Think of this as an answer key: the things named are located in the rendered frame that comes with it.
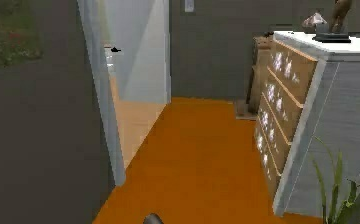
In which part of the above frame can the white room door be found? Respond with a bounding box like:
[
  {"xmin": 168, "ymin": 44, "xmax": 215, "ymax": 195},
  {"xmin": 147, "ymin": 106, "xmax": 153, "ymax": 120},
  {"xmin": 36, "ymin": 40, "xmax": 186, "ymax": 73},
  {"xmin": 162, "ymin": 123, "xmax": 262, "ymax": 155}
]
[{"xmin": 76, "ymin": 0, "xmax": 127, "ymax": 187}]

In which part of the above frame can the brown wooden cabinet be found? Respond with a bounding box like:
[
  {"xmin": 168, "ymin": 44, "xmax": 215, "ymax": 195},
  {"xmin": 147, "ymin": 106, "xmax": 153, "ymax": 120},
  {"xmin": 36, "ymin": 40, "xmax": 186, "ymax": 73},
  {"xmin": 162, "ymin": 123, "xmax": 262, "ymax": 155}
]
[{"xmin": 234, "ymin": 31, "xmax": 275, "ymax": 121}]

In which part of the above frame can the dark grey round object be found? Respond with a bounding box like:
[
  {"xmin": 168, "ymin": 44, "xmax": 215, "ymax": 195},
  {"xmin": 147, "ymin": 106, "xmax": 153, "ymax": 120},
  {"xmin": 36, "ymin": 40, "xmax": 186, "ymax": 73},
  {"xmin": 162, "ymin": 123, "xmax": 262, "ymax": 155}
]
[{"xmin": 143, "ymin": 213, "xmax": 165, "ymax": 224}]

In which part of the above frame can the white chest of drawers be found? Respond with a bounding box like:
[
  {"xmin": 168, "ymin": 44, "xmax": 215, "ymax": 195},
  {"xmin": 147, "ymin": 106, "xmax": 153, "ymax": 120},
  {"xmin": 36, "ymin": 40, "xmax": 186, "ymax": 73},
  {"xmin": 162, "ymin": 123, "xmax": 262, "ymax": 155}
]
[{"xmin": 253, "ymin": 30, "xmax": 360, "ymax": 218}]

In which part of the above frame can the pale pink crumpled object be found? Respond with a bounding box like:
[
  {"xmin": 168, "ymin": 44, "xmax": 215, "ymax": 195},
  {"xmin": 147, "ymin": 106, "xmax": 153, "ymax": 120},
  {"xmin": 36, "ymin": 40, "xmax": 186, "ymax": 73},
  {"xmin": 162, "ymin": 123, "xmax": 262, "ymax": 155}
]
[{"xmin": 301, "ymin": 10, "xmax": 328, "ymax": 29}]

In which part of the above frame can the green house plant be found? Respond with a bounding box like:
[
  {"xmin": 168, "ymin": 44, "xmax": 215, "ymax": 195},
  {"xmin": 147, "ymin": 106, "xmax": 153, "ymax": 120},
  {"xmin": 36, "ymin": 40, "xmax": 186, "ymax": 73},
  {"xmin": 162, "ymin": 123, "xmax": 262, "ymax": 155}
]
[{"xmin": 311, "ymin": 135, "xmax": 360, "ymax": 224}]

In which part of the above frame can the brown statue on black base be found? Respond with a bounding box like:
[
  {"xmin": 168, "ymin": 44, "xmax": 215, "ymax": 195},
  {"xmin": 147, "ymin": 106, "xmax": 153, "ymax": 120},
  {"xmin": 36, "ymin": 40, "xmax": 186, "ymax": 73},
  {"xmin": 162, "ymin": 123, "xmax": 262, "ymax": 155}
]
[{"xmin": 312, "ymin": 0, "xmax": 353, "ymax": 44}]

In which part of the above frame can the green landscape wall picture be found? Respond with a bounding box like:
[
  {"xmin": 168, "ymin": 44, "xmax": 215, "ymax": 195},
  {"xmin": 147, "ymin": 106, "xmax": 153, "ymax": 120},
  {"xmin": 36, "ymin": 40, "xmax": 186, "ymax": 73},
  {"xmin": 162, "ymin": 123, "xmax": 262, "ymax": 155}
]
[{"xmin": 0, "ymin": 0, "xmax": 44, "ymax": 72}]

